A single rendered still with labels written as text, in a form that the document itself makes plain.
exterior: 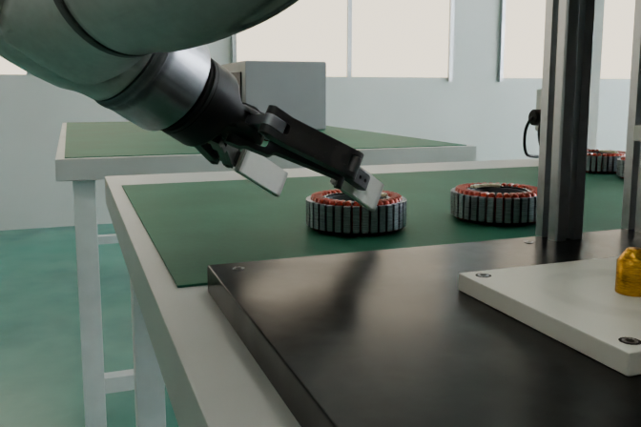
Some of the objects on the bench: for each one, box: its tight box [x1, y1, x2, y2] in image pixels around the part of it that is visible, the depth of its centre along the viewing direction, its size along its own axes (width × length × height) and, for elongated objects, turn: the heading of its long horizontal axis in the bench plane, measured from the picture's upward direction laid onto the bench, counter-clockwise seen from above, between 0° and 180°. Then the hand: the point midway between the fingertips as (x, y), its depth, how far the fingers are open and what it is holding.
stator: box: [306, 189, 406, 236], centre depth 76 cm, size 11×11×4 cm
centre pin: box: [615, 247, 641, 297], centre depth 41 cm, size 2×2×3 cm
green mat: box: [122, 166, 624, 288], centre depth 98 cm, size 94×61×1 cm
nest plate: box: [458, 256, 641, 376], centre depth 41 cm, size 15×15×1 cm
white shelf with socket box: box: [437, 0, 639, 158], centre depth 131 cm, size 35×37×46 cm
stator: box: [450, 182, 537, 226], centre depth 82 cm, size 11×11×4 cm
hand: (320, 187), depth 72 cm, fingers open, 13 cm apart
